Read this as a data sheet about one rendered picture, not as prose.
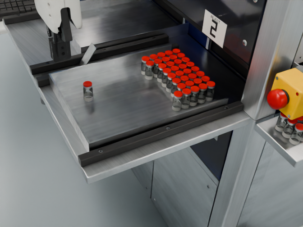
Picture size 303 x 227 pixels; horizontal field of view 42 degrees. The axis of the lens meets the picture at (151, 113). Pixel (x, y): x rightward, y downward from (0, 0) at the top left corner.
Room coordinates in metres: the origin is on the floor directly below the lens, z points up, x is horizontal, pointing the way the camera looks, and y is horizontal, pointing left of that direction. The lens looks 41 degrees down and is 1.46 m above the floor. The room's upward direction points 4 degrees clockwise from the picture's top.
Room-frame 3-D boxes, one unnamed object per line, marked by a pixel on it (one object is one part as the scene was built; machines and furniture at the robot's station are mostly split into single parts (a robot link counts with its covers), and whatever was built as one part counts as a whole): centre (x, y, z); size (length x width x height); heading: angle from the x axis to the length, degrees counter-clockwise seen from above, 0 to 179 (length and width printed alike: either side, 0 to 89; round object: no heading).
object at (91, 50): (0.82, 0.22, 0.91); 0.14 x 0.03 x 0.06; 122
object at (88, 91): (0.71, 0.15, 0.90); 0.02 x 0.02 x 0.04
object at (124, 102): (0.73, 0.04, 0.90); 0.34 x 0.26 x 0.04; 121
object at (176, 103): (0.70, -0.06, 0.90); 0.02 x 0.02 x 0.05
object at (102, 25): (1.08, 0.12, 0.90); 0.34 x 0.26 x 0.04; 121
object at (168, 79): (0.77, -0.04, 0.90); 0.18 x 0.02 x 0.05; 31
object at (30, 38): (0.90, 0.09, 0.87); 0.70 x 0.48 x 0.02; 31
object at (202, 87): (0.80, -0.07, 0.90); 0.18 x 0.02 x 0.05; 31
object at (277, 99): (0.61, -0.25, 0.99); 0.04 x 0.04 x 0.04; 31
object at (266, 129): (0.65, -0.33, 0.87); 0.14 x 0.13 x 0.02; 121
